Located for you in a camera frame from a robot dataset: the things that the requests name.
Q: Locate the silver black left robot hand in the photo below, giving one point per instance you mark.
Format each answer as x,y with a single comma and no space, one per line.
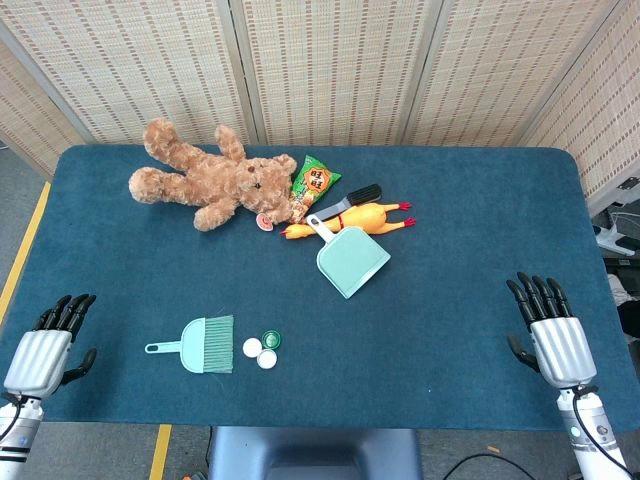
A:
40,355

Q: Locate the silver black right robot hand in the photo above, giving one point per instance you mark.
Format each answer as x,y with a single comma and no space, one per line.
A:
562,350

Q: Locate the small teal hand broom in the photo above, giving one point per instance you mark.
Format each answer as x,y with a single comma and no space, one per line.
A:
195,347

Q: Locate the white bottle cap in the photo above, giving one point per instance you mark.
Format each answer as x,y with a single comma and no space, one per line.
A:
252,347
266,359

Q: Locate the green bottle cap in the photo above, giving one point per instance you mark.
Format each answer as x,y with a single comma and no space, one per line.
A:
271,340

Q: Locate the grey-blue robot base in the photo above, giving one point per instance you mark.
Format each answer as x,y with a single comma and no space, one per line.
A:
315,455

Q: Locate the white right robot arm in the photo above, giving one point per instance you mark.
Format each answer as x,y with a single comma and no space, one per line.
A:
590,440

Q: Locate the black equipment pile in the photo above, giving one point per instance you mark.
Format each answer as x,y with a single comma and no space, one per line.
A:
629,320

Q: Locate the yellow floor tape strip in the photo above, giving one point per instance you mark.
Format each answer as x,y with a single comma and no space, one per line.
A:
160,452
25,250

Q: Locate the blue carpet table cover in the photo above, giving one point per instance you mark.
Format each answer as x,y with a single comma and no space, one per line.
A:
450,325

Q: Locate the white power strip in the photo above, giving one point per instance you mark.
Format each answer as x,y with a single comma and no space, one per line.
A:
612,239

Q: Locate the small teal dustpan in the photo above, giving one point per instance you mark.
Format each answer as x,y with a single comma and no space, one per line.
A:
350,262

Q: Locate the yellow rubber chicken toy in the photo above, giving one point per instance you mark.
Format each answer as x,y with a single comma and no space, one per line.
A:
367,217

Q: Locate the woven bamboo screen panel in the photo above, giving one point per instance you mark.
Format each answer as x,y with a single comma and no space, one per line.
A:
25,115
335,70
135,65
500,70
605,110

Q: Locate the brown plush teddy bear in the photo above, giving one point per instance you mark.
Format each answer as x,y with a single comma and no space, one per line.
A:
215,182

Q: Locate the round pink hang tag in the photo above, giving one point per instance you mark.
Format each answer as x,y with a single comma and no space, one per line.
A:
263,221

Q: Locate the green orange snack bag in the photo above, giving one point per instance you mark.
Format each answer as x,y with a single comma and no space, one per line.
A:
315,182

